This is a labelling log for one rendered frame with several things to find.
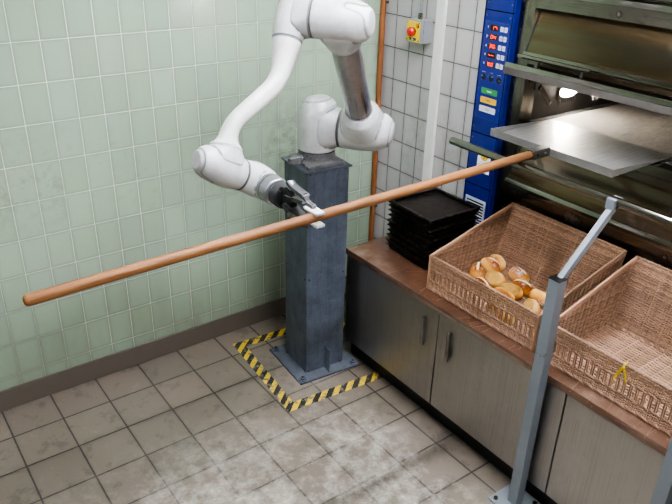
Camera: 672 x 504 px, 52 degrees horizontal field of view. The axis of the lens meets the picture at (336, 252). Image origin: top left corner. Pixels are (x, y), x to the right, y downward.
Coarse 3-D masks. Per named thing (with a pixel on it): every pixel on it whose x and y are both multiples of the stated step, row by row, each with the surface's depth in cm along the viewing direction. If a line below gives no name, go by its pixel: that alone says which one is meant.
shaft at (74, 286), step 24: (480, 168) 231; (384, 192) 212; (408, 192) 216; (312, 216) 197; (216, 240) 183; (240, 240) 186; (144, 264) 172; (168, 264) 176; (48, 288) 161; (72, 288) 163
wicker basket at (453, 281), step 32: (480, 224) 286; (512, 224) 295; (544, 224) 283; (448, 256) 283; (480, 256) 295; (512, 256) 296; (544, 256) 283; (608, 256) 262; (448, 288) 272; (480, 288) 257; (544, 288) 283; (576, 288) 245; (480, 320) 262; (512, 320) 249
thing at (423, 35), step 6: (408, 18) 313; (414, 18) 313; (408, 24) 314; (414, 24) 310; (420, 24) 307; (426, 24) 309; (432, 24) 311; (420, 30) 309; (426, 30) 310; (408, 36) 315; (414, 36) 312; (420, 36) 310; (426, 36) 311; (414, 42) 314; (420, 42) 311; (426, 42) 313
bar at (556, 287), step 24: (456, 144) 265; (528, 168) 240; (600, 192) 220; (648, 216) 208; (576, 264) 217; (552, 288) 215; (552, 312) 218; (552, 336) 223; (528, 408) 237; (528, 432) 240; (528, 456) 246
